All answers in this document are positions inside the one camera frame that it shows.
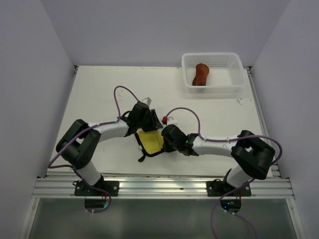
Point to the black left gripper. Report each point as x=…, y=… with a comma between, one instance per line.
x=157, y=124

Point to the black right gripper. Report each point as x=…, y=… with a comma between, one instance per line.
x=167, y=149

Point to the yellow microfiber towel black trim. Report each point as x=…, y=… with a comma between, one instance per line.
x=150, y=143

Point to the brown microfiber towel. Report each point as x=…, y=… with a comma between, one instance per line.
x=201, y=75

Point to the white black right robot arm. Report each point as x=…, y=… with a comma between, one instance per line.
x=253, y=156

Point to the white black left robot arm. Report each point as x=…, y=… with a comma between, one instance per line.
x=79, y=143

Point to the white perforated plastic basket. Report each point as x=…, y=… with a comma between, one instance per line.
x=226, y=75

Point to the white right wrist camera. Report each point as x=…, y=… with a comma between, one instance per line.
x=169, y=120

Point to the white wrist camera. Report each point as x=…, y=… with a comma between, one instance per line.
x=147, y=101
x=169, y=120

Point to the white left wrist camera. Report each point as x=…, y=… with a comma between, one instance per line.
x=147, y=101

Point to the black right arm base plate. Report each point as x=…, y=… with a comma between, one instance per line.
x=217, y=188

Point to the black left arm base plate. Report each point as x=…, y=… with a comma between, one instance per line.
x=81, y=189

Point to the aluminium right side rail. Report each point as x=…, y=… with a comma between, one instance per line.
x=274, y=169

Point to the aluminium table edge rail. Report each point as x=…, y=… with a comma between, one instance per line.
x=157, y=187

